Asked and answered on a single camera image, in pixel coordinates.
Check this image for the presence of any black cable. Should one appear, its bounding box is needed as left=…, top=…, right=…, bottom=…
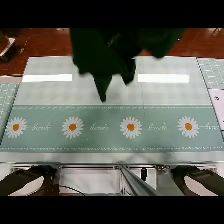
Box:
left=58, top=185, right=86, bottom=197

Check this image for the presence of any dark green T-shirt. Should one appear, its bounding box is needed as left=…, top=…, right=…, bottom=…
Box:
left=69, top=27, right=186, bottom=103

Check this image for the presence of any silver frame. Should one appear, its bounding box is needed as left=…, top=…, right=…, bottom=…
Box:
left=0, top=161, right=224, bottom=197

